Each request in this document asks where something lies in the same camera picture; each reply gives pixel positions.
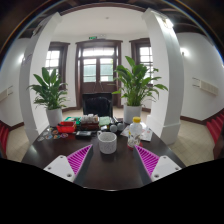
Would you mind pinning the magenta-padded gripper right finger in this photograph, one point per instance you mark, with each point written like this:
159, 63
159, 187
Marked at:
165, 166

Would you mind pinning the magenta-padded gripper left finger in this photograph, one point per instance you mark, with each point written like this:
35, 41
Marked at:
61, 166

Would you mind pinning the clear bottle with yellow cap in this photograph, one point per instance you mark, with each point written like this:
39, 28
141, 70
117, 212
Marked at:
134, 133

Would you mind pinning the flat round red coaster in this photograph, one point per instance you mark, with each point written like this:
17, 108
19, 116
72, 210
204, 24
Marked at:
140, 145

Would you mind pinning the printed paper sheets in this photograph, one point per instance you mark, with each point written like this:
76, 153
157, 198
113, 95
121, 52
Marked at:
147, 135

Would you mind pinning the red plastic basket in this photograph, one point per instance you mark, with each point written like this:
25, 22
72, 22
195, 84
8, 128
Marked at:
66, 128

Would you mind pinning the flat black case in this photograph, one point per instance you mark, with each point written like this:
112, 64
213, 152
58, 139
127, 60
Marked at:
83, 134

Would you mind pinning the dark box of packets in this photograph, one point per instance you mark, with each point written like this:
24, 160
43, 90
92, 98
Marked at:
89, 126

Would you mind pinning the green plant in white pot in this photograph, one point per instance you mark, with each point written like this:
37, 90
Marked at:
132, 114
54, 116

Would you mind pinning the white speckled mug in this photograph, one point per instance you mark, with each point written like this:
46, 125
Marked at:
108, 143

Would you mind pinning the grey headed microphone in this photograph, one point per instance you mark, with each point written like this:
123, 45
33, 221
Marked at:
113, 128
120, 126

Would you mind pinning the green folded cloth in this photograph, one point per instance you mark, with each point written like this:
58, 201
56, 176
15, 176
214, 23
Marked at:
104, 121

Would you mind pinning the red carpeted staircase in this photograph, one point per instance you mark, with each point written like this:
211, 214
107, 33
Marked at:
216, 125
3, 136

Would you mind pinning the black office chair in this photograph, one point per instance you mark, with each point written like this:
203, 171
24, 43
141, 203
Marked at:
97, 106

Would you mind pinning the brown glazed double door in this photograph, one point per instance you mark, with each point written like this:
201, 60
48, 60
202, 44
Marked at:
98, 71

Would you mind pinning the brown framed window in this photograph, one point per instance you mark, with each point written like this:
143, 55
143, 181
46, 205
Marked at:
53, 61
145, 55

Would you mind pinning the green exit sign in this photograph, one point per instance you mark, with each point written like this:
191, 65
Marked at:
92, 37

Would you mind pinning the white wall radiator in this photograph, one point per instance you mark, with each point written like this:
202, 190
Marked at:
6, 94
207, 87

